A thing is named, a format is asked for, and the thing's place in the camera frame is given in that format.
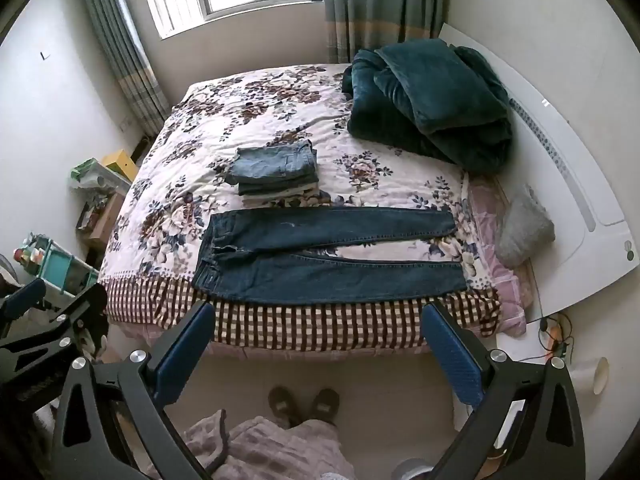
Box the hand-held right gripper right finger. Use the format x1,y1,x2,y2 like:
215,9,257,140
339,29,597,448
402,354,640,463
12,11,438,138
421,301,588,480

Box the yellow box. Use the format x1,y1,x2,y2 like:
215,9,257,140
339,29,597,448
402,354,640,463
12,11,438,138
102,149,140,184

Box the wooden nightstand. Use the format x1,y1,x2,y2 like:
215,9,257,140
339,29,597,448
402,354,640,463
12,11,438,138
75,180,132,257

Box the green and white package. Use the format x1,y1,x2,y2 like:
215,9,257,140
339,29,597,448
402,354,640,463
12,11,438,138
70,158,110,186

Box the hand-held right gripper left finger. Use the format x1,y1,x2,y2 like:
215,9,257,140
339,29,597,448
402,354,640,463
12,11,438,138
50,300,217,480

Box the grey knitted cloth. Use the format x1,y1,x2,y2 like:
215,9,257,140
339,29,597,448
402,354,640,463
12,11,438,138
496,185,556,268

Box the teal storage cart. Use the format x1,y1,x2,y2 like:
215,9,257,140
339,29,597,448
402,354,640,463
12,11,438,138
15,232,101,302

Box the folded dark grey garment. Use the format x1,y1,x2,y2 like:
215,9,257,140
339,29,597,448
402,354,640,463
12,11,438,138
225,140,334,209

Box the pink plaid pajama clothing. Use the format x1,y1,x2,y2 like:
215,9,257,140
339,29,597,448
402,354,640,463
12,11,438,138
145,409,352,480

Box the patterned brown white tablecloth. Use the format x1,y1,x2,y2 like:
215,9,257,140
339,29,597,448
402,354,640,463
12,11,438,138
97,62,503,358

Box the dark blue jeans pants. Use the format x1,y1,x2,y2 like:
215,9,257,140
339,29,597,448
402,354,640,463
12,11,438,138
192,208,469,306

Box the striped grey-green curtain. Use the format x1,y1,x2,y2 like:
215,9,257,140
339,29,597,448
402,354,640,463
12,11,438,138
322,0,449,64
75,0,172,137

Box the dark teal plush blanket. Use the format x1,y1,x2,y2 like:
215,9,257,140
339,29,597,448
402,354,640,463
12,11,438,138
341,40,515,176

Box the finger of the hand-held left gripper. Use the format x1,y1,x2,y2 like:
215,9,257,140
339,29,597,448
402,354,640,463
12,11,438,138
0,285,109,363
0,278,47,322

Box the brown slipper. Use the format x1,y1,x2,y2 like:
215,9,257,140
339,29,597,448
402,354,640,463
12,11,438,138
310,388,341,429
268,386,304,429

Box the black cable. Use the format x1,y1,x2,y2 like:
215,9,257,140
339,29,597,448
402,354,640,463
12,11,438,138
537,312,577,362

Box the white headboard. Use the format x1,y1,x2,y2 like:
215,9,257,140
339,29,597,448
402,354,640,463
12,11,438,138
437,22,640,322

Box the pink quilted mattress pad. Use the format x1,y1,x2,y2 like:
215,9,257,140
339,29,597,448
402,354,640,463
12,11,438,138
462,172,533,339

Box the white paper cup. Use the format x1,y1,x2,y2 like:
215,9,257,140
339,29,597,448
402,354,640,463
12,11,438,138
570,357,611,397

